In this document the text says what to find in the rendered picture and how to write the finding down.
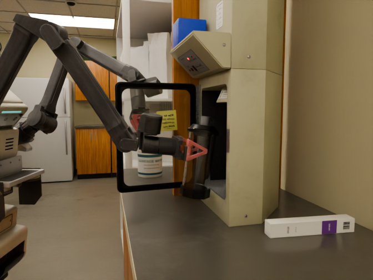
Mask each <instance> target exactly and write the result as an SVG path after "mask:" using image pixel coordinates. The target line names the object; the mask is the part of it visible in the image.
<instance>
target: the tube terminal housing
mask: <svg viewBox="0 0 373 280"><path fill-rule="evenodd" d="M220 1H221V0H199V19H205V20H206V31H209V32H226V33H230V34H231V68H230V69H227V70H224V71H221V72H218V73H214V74H211V75H209V76H205V77H202V78H200V79H199V85H200V84H201V92H202V91H221V90H222V88H223V87H224V86H227V124H226V128H227V129H229V130H230V141H229V153H228V152H227V153H226V197H225V200H223V199H222V198H221V197H219V196H218V195H217V194H216V193H214V192H213V191H212V190H210V197H209V198H207V199H201V200H202V201H203V202H204V203H205V204H206V205H207V206H208V207H209V208H210V209H211V210H212V211H213V212H214V213H215V214H216V215H217V216H218V217H219V218H220V219H221V220H222V221H223V222H224V223H225V224H226V225H228V226H229V227H234V226H244V225H251V224H262V223H263V222H264V221H265V219H267V218H268V217H269V216H270V215H271V214H272V212H273V211H274V210H275V209H276V208H277V207H278V199H279V163H280V127H281V91H282V71H283V35H284V0H223V26H222V27H221V28H219V29H218V30H217V31H216V5H217V4H218V3H219V2H220Z"/></svg>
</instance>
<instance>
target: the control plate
mask: <svg viewBox="0 0 373 280"><path fill-rule="evenodd" d="M191 56H192V58H191ZM187 57H188V58H189V60H188V59H187ZM177 59H178V60H179V61H180V62H181V64H182V65H183V66H184V67H185V68H186V69H187V70H188V71H189V72H190V73H191V74H192V75H193V76H195V75H197V74H200V73H203V72H206V71H208V70H210V69H209V68H208V67H207V66H206V65H205V64H204V63H203V62H202V61H201V60H200V58H199V57H198V56H197V55H196V54H195V53H194V52H193V51H192V50H191V49H190V50H189V51H187V52H186V53H184V54H183V55H182V56H180V57H179V58H177ZM200 64H201V65H202V66H200V67H198V68H196V69H197V71H196V70H195V69H194V68H193V67H192V66H194V67H196V66H198V65H200ZM191 68H192V69H193V70H194V71H192V70H191ZM190 70H191V71H190Z"/></svg>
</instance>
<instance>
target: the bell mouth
mask: <svg viewBox="0 0 373 280"><path fill-rule="evenodd" d="M217 103H227V86H224V87H223V88H222V90H221V92H220V94H219V97H218V99H217Z"/></svg>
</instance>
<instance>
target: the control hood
mask: <svg viewBox="0 0 373 280"><path fill-rule="evenodd" d="M190 49H191V50H192V51H193V52H194V53H195V54H196V55H197V56H198V57H199V58H200V60H201V61H202V62H203V63H204V64H205V65H206V66H207V67H208V68H209V69H210V70H208V71H206V72H203V73H200V74H197V75H195V76H193V75H192V74H191V73H190V72H189V71H188V70H187V69H186V68H185V67H184V66H183V65H182V64H181V62H180V61H179V60H178V59H177V58H179V57H180V56H182V55H183V54H184V53H186V52H187V51H189V50H190ZM170 54H171V55H172V56H173V57H174V58H175V60H176V61H177V62H178V63H179V64H180V65H181V66H182V67H183V68H184V69H185V70H186V71H187V72H188V74H189V75H190V76H191V77H192V78H196V79H199V78H202V77H205V76H209V75H211V74H214V73H218V72H221V71H224V70H227V69H230V68H231V34H230V33H226V32H209V31H192V32H191V33H190V34H189V35H188V36H186V37H185V38H184V39H183V40H182V41H181V42H180V43H179V44H177V45H176V46H175V47H174V48H173V49H172V50H171V51H170Z"/></svg>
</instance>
